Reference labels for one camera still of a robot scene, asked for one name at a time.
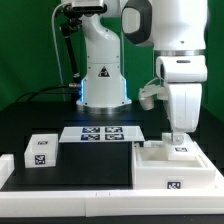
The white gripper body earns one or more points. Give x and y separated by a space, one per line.
182 77

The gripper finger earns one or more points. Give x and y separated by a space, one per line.
177 137

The white cabinet door panel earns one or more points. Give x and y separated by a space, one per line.
186 151
153 144

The white cabinet body box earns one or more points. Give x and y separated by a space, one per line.
151 169

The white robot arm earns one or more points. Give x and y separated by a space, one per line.
175 30

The white cabinet top block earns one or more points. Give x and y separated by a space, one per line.
41 151

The white U-shaped obstacle frame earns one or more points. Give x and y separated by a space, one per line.
107 203

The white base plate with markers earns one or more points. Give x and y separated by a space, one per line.
101 134

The grey rear camera box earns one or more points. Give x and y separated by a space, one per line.
93 6

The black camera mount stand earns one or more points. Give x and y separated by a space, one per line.
72 25

